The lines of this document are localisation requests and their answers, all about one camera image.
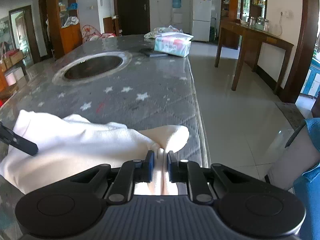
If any pink bucket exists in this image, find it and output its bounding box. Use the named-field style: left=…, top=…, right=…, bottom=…
left=5, top=70, right=17, bottom=87

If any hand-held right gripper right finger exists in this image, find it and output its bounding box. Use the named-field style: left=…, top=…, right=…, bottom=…
left=167, top=151, right=260, bottom=205

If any white plastic bag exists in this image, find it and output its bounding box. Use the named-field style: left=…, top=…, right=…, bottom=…
left=62, top=16, right=79, bottom=28

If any tissue pack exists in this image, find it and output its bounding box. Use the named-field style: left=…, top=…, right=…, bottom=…
left=154, top=32, right=194, bottom=57

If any round black cooktop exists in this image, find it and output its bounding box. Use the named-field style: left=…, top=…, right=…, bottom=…
left=64, top=54, right=123, bottom=80

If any dark wooden door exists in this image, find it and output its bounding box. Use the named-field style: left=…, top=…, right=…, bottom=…
left=113, top=0, right=150, bottom=36

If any small wooden cabinet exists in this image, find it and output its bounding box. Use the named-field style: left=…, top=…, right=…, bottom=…
left=103, top=17, right=120, bottom=36

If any tall wooden shelf cabinet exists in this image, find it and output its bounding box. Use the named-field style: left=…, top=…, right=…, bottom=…
left=221, top=0, right=268, bottom=50

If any grey floor mat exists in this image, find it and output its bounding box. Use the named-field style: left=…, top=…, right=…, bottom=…
left=277, top=102, right=313, bottom=130

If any wooden interior door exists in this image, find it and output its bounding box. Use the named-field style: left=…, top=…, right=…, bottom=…
left=9, top=5, right=40, bottom=65

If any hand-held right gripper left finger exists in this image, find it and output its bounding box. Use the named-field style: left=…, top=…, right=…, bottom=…
left=67, top=150, right=154, bottom=204

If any blue white cabinet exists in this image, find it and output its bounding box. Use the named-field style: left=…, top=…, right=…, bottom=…
left=300, top=62, right=320, bottom=98

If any polka dot play tent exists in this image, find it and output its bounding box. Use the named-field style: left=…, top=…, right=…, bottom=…
left=81, top=24, right=117, bottom=44

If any cardboard box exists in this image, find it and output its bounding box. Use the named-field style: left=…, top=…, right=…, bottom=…
left=9, top=51, right=25, bottom=65

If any wooden display cabinet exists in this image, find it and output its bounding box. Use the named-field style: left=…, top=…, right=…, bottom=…
left=45, top=0, right=83, bottom=60

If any blue covered sofa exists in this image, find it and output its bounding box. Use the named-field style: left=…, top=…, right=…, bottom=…
left=265, top=117, right=320, bottom=240

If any cream long sleeve top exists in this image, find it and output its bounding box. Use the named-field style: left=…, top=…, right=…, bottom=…
left=0, top=109, right=190, bottom=196

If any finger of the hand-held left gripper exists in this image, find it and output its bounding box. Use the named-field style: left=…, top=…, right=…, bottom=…
left=0, top=121, right=39, bottom=156

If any black notebook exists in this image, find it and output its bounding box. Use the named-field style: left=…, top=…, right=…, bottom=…
left=139, top=47, right=168, bottom=57

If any white refrigerator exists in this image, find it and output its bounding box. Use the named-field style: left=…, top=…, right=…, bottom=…
left=192, top=0, right=212, bottom=42

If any dark wooden doorway frame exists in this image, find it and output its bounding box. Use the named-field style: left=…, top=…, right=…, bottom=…
left=279, top=0, right=318, bottom=104

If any white water dispenser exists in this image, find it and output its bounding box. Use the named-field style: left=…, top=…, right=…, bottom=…
left=171, top=8, right=183, bottom=32

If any wooden sideboard table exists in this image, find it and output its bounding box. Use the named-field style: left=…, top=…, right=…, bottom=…
left=214, top=20, right=294, bottom=95

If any pile of printed clothes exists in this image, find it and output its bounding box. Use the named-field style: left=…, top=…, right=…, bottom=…
left=144, top=25, right=184, bottom=40

